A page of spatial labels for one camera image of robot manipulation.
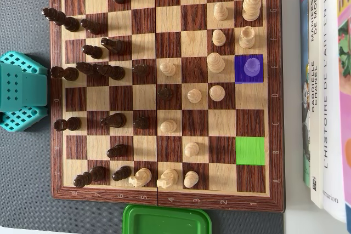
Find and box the dark grey mat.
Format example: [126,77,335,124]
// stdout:
[0,0,285,234]

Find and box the light wooden chess knight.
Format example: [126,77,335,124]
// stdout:
[128,168,152,189]
[156,168,179,190]

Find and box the wooden chessboard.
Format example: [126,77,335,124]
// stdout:
[49,0,285,213]

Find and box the light wooden chess pawn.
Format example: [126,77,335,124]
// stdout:
[187,88,203,105]
[212,29,227,48]
[159,61,177,78]
[213,2,229,21]
[184,141,200,158]
[183,170,200,189]
[160,118,178,133]

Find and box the green plastic container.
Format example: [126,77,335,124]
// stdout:
[122,203,212,234]

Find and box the dark wooden chess knight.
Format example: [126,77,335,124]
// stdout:
[100,37,126,55]
[100,112,127,129]

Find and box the dark wooden chess rook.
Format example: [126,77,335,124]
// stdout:
[54,117,82,132]
[50,66,80,82]

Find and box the white Gabrielle Chanel book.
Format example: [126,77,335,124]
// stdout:
[307,0,327,209]

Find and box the light wooden chess queen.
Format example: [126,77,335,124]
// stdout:
[207,52,226,73]

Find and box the white pawn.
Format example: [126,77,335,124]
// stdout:
[243,57,261,77]

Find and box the light wooden chess rook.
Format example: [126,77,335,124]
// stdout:
[238,25,256,50]

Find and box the white illustrated art history book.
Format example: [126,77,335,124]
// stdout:
[322,0,351,226]

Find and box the dark wooden chess bishop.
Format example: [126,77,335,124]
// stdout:
[73,165,106,188]
[95,65,126,81]

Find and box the light wooden chess king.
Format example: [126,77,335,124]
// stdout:
[241,0,261,22]

